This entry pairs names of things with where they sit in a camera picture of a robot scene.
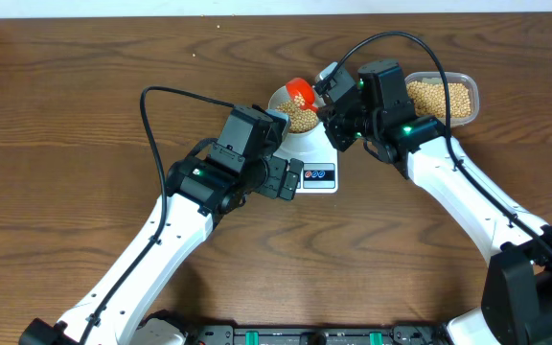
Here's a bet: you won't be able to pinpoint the red plastic scoop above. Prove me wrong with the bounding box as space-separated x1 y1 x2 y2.
285 78 318 112

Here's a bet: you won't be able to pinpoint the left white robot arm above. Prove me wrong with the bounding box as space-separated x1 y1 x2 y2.
19 138 304 344

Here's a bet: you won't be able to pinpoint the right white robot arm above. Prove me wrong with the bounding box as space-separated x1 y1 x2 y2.
314 60 552 344

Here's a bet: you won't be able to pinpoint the white digital kitchen scale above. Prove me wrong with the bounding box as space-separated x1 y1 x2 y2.
275 126 338 194

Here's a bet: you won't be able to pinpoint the soybeans in bowl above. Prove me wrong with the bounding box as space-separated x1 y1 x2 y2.
276 101 319 133

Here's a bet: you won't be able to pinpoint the grey round bowl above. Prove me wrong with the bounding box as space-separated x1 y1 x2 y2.
268 86 324 146

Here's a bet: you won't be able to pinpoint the soybeans in container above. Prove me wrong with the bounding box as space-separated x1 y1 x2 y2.
406 81 472 118

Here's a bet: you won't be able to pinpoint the clear plastic container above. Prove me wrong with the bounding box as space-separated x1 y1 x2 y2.
404 72 480 127

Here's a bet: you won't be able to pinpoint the left black cable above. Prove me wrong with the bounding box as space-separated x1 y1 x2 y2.
79 84 235 344

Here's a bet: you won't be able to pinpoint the black cable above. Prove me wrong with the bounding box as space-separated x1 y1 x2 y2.
314 31 552 288
79 84 235 344

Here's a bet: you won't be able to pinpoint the right black cable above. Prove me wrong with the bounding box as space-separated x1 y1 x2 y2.
314 31 552 288

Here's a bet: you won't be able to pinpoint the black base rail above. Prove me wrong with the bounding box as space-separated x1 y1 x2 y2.
136 324 449 345

